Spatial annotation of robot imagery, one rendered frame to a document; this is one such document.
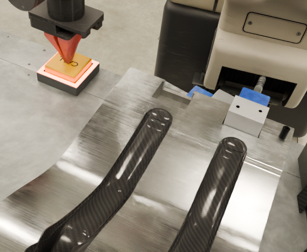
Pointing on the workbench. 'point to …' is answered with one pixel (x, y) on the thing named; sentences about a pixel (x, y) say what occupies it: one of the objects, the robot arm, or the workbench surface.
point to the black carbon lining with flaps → (149, 130)
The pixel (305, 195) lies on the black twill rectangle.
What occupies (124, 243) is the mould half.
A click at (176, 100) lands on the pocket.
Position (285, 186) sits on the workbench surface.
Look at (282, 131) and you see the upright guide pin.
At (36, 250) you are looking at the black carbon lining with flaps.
